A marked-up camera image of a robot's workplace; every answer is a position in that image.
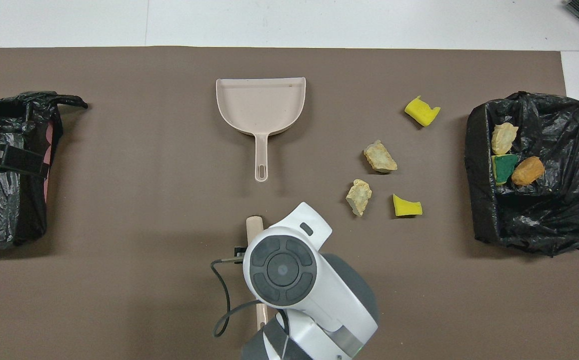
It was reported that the small yellow sponge piece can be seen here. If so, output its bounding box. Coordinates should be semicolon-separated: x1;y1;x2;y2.
392;194;423;218

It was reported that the notched yellow sponge piece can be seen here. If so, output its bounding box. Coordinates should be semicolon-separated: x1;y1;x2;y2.
404;95;441;127

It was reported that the orange brown bread roll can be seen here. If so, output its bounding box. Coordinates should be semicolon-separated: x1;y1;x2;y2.
511;156;545;187

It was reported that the beige plastic dustpan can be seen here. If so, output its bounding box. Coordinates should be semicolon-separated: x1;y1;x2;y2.
215;77;307;183

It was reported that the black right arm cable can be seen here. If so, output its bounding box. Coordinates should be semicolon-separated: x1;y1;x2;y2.
211;257;270;338

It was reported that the striped beige bread chunk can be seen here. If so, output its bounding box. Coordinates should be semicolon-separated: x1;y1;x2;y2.
491;122;519;156

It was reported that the brown table mat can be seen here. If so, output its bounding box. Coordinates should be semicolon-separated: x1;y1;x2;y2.
0;46;579;360

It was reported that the pink bin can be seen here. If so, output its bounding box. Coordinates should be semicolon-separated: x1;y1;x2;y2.
43;122;55;201

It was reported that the yellow sponge green backing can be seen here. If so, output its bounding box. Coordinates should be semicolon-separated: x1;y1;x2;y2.
491;154;519;187

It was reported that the beige rock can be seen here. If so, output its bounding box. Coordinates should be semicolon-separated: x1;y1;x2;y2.
363;140;398;174

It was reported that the beige hand brush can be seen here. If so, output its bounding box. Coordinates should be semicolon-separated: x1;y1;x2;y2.
246;215;270;331

